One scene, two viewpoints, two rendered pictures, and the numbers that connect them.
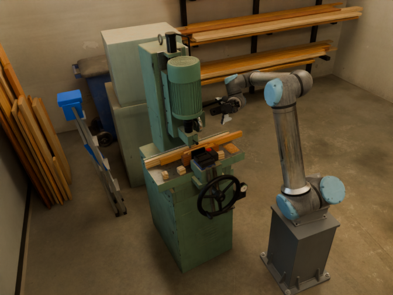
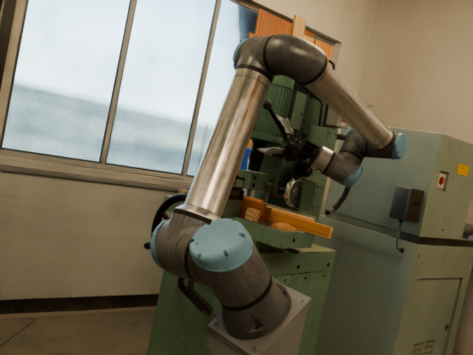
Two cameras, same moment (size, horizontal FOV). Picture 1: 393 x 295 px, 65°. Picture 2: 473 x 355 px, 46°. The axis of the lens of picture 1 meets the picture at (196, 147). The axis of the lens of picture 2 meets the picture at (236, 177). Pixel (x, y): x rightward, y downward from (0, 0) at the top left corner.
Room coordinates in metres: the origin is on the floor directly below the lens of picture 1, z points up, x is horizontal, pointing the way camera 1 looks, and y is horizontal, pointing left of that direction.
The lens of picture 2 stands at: (0.62, -1.94, 1.15)
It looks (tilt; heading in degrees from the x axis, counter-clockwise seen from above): 3 degrees down; 65
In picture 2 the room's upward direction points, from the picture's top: 12 degrees clockwise
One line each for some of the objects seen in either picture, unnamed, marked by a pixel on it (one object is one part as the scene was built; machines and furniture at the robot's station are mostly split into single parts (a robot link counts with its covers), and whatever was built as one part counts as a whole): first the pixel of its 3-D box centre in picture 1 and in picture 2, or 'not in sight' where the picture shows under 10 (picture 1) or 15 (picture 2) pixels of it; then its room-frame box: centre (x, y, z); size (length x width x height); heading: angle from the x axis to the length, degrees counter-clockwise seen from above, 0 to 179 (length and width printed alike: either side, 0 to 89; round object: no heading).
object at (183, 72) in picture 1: (185, 88); (267, 102); (1.60, 0.04, 1.35); 0.18 x 0.18 x 0.31
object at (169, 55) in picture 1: (171, 48); not in sight; (1.73, 0.10, 1.54); 0.08 x 0.08 x 0.17; 27
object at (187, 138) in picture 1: (188, 136); (254, 182); (1.62, 0.05, 1.03); 0.14 x 0.07 x 0.09; 27
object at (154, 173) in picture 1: (199, 166); (226, 220); (1.51, -0.01, 0.87); 0.61 x 0.30 x 0.06; 117
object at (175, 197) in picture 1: (183, 162); (255, 247); (1.71, 0.09, 0.76); 0.57 x 0.45 x 0.09; 27
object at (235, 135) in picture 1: (203, 147); (264, 213); (1.64, -0.04, 0.92); 0.60 x 0.02 x 0.04; 117
